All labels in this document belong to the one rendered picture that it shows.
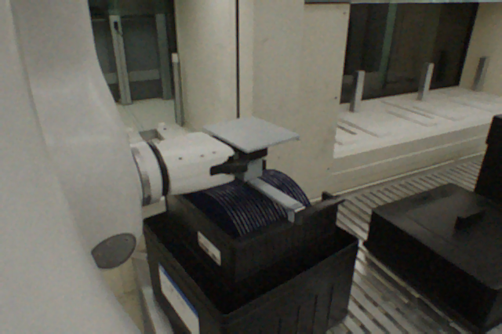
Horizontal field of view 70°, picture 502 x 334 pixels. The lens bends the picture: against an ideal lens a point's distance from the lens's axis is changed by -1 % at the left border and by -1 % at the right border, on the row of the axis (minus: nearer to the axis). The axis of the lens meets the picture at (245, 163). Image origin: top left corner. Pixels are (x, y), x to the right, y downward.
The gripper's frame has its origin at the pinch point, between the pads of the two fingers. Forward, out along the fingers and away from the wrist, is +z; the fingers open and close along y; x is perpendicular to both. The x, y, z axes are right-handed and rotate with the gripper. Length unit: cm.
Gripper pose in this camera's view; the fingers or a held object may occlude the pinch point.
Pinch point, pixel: (247, 143)
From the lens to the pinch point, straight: 56.3
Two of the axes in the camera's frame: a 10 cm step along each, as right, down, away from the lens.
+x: 0.0, -9.1, -4.2
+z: 8.1, -2.5, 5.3
